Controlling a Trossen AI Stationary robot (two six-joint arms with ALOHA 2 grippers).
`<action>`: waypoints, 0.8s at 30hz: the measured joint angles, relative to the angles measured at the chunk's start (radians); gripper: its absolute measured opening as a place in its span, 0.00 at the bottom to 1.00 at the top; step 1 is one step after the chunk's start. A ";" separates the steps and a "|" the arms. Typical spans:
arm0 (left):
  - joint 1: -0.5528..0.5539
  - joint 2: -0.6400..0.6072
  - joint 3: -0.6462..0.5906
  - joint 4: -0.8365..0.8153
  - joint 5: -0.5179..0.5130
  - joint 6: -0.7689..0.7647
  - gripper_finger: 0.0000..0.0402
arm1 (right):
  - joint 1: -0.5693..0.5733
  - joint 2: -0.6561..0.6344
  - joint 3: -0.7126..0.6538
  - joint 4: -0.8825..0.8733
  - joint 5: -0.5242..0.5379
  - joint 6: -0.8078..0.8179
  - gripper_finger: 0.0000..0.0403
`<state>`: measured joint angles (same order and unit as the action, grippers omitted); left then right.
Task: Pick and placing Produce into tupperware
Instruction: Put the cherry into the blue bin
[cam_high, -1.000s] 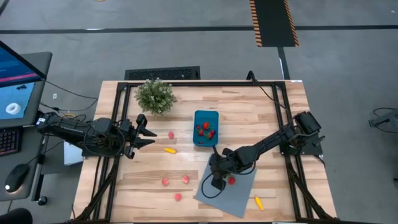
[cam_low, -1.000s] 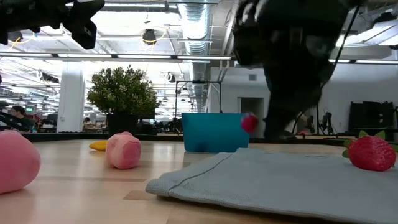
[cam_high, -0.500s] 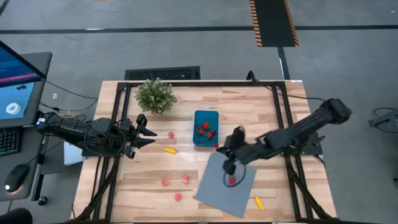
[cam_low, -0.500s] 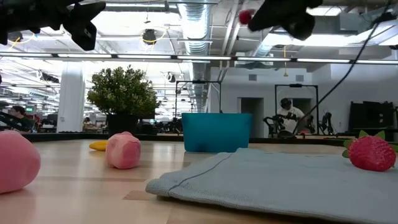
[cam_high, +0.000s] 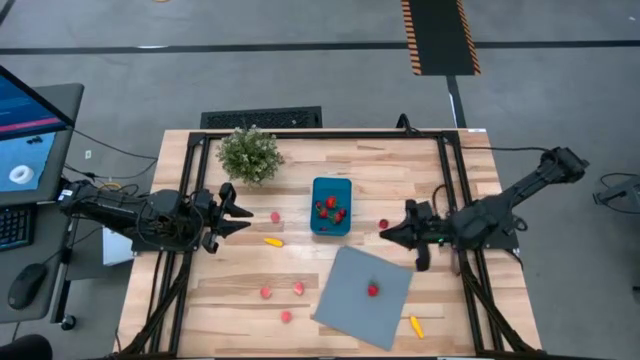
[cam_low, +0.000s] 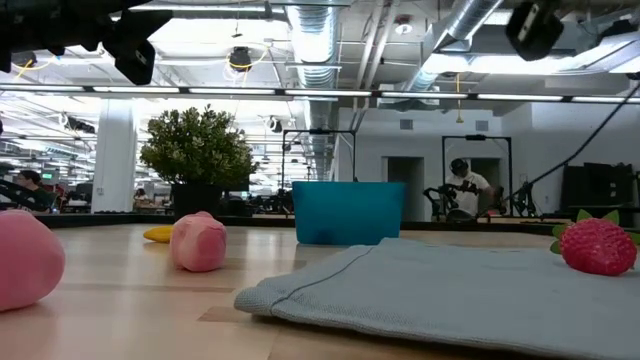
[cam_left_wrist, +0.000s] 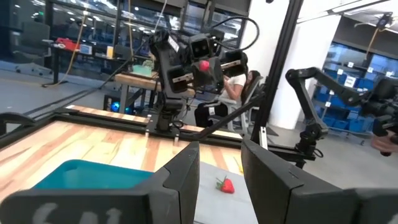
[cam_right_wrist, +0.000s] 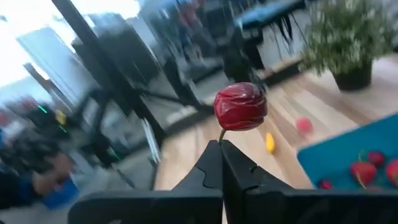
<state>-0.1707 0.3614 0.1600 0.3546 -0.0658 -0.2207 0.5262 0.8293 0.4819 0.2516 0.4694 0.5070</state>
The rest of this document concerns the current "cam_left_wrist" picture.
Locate wooden work table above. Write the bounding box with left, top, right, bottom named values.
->
left=113, top=71, right=197, bottom=114

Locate long black arm cable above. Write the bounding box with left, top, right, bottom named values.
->
left=23, top=30, right=156, bottom=118

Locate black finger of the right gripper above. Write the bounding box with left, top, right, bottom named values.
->
left=205, top=49, right=249, bottom=94
left=167, top=57, right=206, bottom=94

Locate looped right gripper cable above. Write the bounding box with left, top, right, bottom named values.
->
left=211, top=16, right=261, bottom=52

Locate person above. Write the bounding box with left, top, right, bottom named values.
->
left=194, top=70, right=264, bottom=129

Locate red toy strawberry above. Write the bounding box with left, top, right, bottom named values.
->
left=216, top=175, right=236, bottom=195

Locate pale green tub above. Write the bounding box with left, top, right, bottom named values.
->
left=132, top=63, right=153, bottom=77

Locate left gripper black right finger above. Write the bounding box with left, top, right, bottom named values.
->
left=241, top=139, right=398, bottom=224

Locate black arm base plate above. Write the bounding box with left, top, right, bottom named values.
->
left=145, top=114, right=182, bottom=138

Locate yellow hanging cord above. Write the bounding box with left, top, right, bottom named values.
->
left=366, top=27, right=381, bottom=58
left=67, top=12, right=86, bottom=83

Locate black aluminium frame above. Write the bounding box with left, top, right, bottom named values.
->
left=0, top=0, right=307, bottom=170

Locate red toolbox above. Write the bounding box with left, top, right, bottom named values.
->
left=55, top=37, right=81, bottom=52

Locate blue storage bin shelf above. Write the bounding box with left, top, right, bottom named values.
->
left=312, top=42, right=398, bottom=139

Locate person's hand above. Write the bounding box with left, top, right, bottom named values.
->
left=371, top=129, right=398, bottom=154

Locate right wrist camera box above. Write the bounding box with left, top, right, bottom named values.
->
left=188, top=33, right=215, bottom=60

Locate grey cloth mat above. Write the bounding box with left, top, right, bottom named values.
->
left=194, top=161, right=259, bottom=224

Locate black ceiling device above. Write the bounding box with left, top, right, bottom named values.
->
left=375, top=11, right=393, bottom=29

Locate black work table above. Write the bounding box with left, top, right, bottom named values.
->
left=42, top=40, right=125, bottom=88

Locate grey office chair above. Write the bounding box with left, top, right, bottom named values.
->
left=214, top=76, right=266, bottom=134

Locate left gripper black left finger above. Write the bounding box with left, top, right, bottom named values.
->
left=0, top=141, right=200, bottom=224

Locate yellow toy pepper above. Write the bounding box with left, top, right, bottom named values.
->
left=234, top=156, right=244, bottom=174

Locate teal plastic tupperware container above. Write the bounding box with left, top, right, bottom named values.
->
left=32, top=159, right=155, bottom=190

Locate computer tower with blue lights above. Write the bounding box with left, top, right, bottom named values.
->
left=103, top=94, right=135, bottom=116

